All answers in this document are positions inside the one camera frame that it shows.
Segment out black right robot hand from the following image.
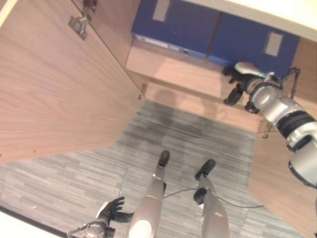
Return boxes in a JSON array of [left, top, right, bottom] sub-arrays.
[[222, 61, 264, 107]]

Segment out blue folder with barcode sticker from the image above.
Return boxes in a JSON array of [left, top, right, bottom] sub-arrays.
[[130, 0, 221, 60]]

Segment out blue folder with grey label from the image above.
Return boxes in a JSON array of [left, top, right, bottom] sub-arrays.
[[207, 12, 302, 78]]

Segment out silver robot leg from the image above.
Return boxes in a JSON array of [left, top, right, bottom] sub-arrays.
[[193, 159, 231, 238], [128, 150, 171, 238]]

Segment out wide open wooden cabinet door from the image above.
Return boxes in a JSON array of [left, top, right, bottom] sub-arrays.
[[0, 0, 147, 165]]

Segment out silver right robot leg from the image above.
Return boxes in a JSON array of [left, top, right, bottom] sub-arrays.
[[193, 159, 231, 238]]

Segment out large metal door hinge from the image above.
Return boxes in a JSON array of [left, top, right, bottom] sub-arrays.
[[66, 14, 92, 41]]

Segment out dark metal door hinge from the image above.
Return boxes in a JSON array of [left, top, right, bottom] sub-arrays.
[[82, 0, 98, 13]]

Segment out wooden office cabinet body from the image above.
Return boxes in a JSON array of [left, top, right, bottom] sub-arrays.
[[124, 0, 317, 136]]

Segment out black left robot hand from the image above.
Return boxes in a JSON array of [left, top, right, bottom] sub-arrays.
[[95, 196, 135, 224]]

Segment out silver left robot leg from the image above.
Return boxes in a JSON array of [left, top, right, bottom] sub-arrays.
[[128, 150, 171, 238]]

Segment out thin grey floor cable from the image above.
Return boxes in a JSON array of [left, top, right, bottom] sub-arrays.
[[162, 187, 264, 209]]

